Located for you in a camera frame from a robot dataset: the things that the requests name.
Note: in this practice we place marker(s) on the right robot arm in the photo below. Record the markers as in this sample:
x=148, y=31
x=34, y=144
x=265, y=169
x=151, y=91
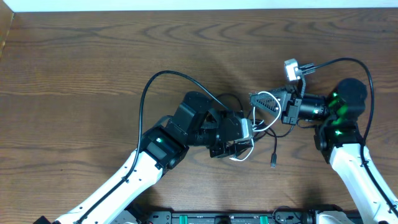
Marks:
x=338, y=139

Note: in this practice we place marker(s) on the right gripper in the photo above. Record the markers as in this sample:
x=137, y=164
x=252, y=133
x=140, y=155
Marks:
x=290, y=100

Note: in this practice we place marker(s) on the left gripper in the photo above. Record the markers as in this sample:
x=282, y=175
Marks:
x=221, y=150

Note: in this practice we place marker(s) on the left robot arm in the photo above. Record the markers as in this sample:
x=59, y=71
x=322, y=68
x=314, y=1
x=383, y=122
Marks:
x=195, y=123

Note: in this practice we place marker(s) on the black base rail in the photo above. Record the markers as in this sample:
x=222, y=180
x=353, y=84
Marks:
x=280, y=216

